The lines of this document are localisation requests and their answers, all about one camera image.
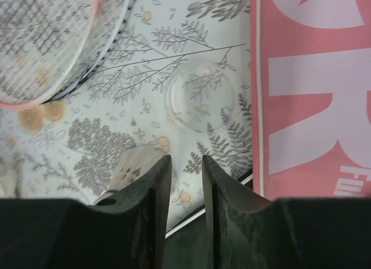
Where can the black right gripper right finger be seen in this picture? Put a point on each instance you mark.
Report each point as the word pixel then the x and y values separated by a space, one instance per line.
pixel 246 230

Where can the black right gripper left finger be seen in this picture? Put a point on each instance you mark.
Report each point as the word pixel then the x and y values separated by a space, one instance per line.
pixel 125 230

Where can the white feather shuttlecock black band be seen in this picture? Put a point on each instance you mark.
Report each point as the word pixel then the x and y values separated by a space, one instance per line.
pixel 133 164

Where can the clear plastic tube lid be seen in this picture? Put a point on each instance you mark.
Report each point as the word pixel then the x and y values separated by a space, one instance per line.
pixel 201 97

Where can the pink racket cover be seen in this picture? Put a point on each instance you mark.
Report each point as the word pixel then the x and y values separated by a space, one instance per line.
pixel 311 98

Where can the black frame badminton racket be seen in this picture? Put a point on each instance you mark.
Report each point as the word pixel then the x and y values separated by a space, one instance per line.
pixel 109 19

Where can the pink frame badminton racket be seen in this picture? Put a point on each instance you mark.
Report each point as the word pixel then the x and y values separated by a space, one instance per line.
pixel 41 41

